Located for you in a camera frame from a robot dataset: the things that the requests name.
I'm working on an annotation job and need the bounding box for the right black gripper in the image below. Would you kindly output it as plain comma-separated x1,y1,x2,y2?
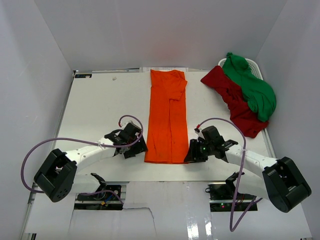
184,139,214,163

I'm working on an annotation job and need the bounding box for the orange t shirt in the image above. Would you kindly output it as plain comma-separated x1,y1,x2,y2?
144,70,189,164

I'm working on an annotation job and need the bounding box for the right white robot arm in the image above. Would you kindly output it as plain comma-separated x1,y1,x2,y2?
184,125,312,213

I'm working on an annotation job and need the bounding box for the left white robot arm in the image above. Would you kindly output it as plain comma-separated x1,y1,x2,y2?
34,121,148,203

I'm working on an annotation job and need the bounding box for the red t shirt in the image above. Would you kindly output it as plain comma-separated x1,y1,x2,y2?
200,65,268,139

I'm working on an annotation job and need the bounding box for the white paper sheet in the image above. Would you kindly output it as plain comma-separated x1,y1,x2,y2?
119,66,190,74

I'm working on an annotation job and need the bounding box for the black label sticker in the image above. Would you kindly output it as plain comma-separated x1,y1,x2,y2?
74,73,92,79

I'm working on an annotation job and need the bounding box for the green t shirt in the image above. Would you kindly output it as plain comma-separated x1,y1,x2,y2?
222,52,277,122

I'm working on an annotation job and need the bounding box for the white perforated laundry basket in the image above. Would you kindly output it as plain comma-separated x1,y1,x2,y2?
217,58,264,81

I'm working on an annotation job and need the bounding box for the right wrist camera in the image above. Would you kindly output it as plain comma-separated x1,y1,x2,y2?
194,127,206,143

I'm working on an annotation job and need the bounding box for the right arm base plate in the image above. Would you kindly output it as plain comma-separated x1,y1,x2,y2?
205,182,254,213

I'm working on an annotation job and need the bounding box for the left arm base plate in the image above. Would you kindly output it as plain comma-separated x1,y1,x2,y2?
74,184,127,211

